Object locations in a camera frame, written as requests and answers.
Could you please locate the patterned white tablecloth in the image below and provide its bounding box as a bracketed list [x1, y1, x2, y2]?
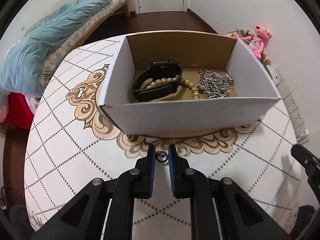
[24, 31, 304, 239]

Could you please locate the wooden bead bracelet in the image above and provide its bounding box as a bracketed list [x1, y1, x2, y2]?
[145, 77, 201, 100]

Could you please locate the white power strip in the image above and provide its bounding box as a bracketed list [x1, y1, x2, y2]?
[266, 65, 309, 145]

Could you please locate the black smart watch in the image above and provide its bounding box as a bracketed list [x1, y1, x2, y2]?
[132, 60, 182, 102]

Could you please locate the dark fuzzy chair cushion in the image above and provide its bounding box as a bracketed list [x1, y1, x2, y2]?
[9, 204, 34, 239]

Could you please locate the red cloth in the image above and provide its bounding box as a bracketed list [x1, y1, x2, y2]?
[1, 93, 34, 129]

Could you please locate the silver chain pile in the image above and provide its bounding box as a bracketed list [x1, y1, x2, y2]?
[196, 67, 235, 99]

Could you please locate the white cardboard box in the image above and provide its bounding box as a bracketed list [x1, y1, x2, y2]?
[97, 31, 280, 137]

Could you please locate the pink panther plush toy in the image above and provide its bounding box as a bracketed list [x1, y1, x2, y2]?
[234, 25, 272, 59]

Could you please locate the white charger plug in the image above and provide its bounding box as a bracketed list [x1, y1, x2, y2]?
[296, 129, 309, 141]

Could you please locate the light blue duvet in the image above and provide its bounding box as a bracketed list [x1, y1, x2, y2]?
[1, 0, 125, 101]

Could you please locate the black ring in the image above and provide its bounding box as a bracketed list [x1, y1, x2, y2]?
[155, 151, 168, 164]

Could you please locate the bed with checkered mattress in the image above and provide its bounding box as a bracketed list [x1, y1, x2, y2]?
[39, 0, 130, 89]

